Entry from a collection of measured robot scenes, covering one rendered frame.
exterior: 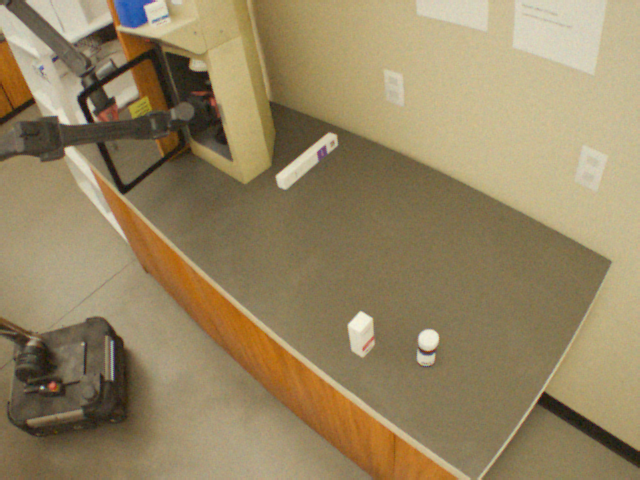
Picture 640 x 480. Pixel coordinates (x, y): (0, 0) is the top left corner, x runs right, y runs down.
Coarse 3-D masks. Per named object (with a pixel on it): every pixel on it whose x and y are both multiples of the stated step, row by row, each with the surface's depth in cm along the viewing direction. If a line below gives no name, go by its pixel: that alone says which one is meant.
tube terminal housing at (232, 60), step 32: (192, 0) 102; (224, 0) 107; (224, 32) 113; (224, 64) 118; (256, 64) 137; (224, 96) 123; (256, 96) 134; (224, 128) 132; (256, 128) 138; (224, 160) 146; (256, 160) 144
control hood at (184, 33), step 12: (144, 24) 112; (168, 24) 106; (180, 24) 104; (192, 24) 104; (144, 36) 109; (156, 36) 102; (168, 36) 101; (180, 36) 104; (192, 36) 106; (180, 48) 111; (192, 48) 108; (204, 48) 111
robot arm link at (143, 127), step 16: (64, 128) 100; (80, 128) 105; (96, 128) 109; (112, 128) 113; (128, 128) 118; (144, 128) 123; (160, 128) 128; (64, 144) 100; (80, 144) 108; (48, 160) 99
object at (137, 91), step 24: (144, 72) 131; (96, 96) 121; (120, 96) 128; (144, 96) 135; (96, 120) 124; (96, 144) 128; (120, 144) 135; (144, 144) 143; (168, 144) 151; (120, 168) 139; (144, 168) 147
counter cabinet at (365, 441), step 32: (128, 224) 200; (160, 256) 180; (192, 288) 166; (224, 320) 157; (256, 352) 151; (288, 352) 120; (288, 384) 147; (320, 384) 117; (320, 416) 145; (352, 416) 116; (352, 448) 144; (384, 448) 115
